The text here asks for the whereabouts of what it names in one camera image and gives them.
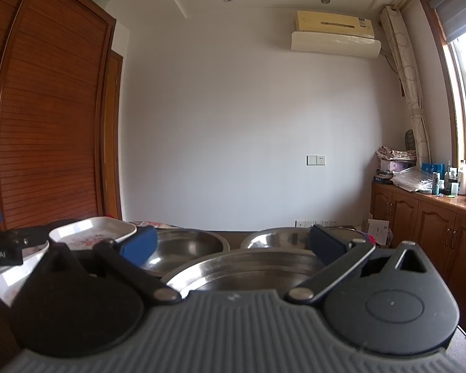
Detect folded patterned cloth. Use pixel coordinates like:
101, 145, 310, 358
377, 145, 417, 162

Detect pink floral bedding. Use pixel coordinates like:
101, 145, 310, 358
134, 221, 179, 229

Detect pink purple box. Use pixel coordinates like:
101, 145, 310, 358
381, 159, 416, 173

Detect white cardboard box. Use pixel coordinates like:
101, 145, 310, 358
367, 218, 390, 246

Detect clear plastic bags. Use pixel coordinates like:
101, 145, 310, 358
392, 167, 436, 194

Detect white square floral plate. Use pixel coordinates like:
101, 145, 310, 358
48, 218, 137, 252
0, 241, 50, 308

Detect row of white wall outlets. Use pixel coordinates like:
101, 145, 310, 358
295, 219, 336, 228

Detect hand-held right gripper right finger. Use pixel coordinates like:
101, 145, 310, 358
287, 224, 438, 305

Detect small steel bowl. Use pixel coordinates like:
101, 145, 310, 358
241, 227, 316, 250

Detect medium steel bowl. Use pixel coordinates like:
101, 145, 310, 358
140, 229, 231, 277

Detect wooden framed window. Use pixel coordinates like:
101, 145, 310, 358
419, 0, 466, 212

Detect brown wooden cabinet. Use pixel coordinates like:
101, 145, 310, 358
371, 181, 466, 327

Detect beige wall air conditioner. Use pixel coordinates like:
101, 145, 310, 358
295, 10, 375, 39

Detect cream patterned curtain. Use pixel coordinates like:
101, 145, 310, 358
381, 6, 432, 168

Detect large steel bowl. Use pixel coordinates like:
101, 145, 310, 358
161, 249, 327, 293

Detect brown wooden wardrobe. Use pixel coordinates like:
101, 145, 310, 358
0, 0, 124, 231

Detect dark stacked books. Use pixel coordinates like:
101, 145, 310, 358
374, 169, 395, 186

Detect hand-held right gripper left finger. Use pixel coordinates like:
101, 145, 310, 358
27, 224, 183, 307

